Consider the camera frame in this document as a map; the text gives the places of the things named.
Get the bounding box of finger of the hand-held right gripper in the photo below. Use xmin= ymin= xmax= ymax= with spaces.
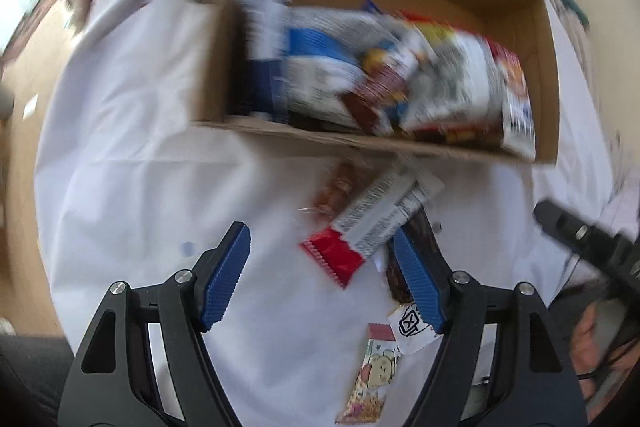
xmin=532 ymin=201 xmax=618 ymax=265

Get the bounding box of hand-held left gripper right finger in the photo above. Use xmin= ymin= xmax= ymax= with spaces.
xmin=389 ymin=227 xmax=588 ymax=427

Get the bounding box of person's right hand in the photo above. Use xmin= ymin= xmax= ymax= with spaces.
xmin=570 ymin=307 xmax=626 ymax=408

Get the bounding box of large blue white snack packet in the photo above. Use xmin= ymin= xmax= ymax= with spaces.
xmin=285 ymin=4 xmax=401 ymax=128

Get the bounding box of white bed sheet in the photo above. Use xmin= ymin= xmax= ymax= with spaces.
xmin=32 ymin=0 xmax=640 ymax=427

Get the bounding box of pink white snack packet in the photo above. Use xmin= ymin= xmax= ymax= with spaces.
xmin=482 ymin=37 xmax=537 ymax=160

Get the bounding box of blue yellow cartoon snack packet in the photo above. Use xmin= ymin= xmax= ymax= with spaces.
xmin=361 ymin=0 xmax=408 ymax=75

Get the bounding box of white snack packet red top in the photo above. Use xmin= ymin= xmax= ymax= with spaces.
xmin=400 ymin=14 xmax=506 ymax=142

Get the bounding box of cartoon bear snack packet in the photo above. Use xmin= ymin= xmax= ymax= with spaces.
xmin=335 ymin=323 xmax=403 ymax=425

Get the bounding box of person's grey trouser leg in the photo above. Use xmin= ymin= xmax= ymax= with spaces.
xmin=0 ymin=334 xmax=76 ymax=427

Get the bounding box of tall blue white snack packet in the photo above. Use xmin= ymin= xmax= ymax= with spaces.
xmin=232 ymin=0 xmax=293 ymax=122

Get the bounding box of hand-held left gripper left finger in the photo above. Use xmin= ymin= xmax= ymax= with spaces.
xmin=57 ymin=221 xmax=252 ymax=427

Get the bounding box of dark brown snack packet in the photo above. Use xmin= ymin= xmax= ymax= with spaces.
xmin=385 ymin=207 xmax=441 ymax=305

